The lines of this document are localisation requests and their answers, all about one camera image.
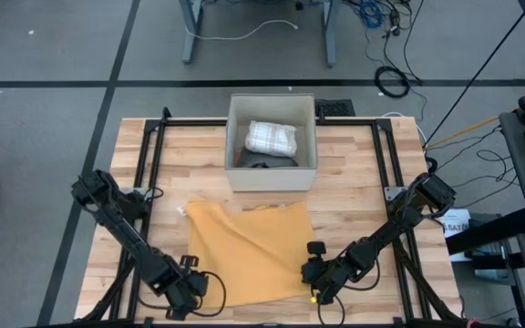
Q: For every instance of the grey waffle towel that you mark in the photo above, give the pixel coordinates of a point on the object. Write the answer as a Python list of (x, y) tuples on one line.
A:
[(262, 160)]

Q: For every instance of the white checked towel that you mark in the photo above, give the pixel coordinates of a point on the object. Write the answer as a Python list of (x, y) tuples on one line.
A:
[(271, 139)]

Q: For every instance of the yellow towel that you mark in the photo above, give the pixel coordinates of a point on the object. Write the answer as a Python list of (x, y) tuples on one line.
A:
[(253, 255)]

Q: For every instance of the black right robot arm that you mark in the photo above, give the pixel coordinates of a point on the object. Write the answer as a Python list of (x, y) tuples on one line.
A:
[(390, 228)]

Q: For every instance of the grey desk frame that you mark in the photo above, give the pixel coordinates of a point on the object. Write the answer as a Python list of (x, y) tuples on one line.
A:
[(192, 36)]

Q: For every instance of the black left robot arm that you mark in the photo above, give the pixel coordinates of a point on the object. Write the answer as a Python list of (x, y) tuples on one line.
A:
[(126, 232)]

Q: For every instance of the black metal table frame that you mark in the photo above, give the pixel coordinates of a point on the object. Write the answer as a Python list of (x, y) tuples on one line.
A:
[(198, 123)]

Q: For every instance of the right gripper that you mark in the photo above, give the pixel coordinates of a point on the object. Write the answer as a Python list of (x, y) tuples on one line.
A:
[(331, 273)]

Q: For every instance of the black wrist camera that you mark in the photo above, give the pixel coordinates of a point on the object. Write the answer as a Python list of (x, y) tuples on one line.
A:
[(316, 275), (198, 284)]

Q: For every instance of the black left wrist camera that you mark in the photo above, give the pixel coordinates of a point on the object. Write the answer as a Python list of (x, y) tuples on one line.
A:
[(198, 284)]

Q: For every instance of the black slanted pole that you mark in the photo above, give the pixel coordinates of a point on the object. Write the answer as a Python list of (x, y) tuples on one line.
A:
[(479, 74)]

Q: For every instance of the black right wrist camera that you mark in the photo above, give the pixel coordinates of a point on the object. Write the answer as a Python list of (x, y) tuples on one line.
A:
[(316, 275)]

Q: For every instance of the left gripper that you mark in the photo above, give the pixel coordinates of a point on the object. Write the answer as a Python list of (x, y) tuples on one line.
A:
[(180, 284)]

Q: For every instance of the beige fabric storage box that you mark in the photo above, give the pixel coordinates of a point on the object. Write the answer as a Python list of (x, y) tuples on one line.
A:
[(267, 180)]

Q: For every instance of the black perforated floor grate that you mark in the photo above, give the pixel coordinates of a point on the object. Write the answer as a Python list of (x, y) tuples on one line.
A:
[(335, 108)]

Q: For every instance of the small red object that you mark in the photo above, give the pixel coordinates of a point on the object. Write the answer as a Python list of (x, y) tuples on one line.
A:
[(472, 322)]

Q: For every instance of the white printed label card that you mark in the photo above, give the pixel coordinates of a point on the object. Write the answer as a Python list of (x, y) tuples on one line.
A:
[(182, 210)]

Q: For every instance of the white printed paper sheet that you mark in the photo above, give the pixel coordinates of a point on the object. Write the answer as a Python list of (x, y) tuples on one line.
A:
[(458, 225)]

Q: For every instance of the black side table beam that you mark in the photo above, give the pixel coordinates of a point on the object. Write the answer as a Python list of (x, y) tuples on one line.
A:
[(490, 232)]

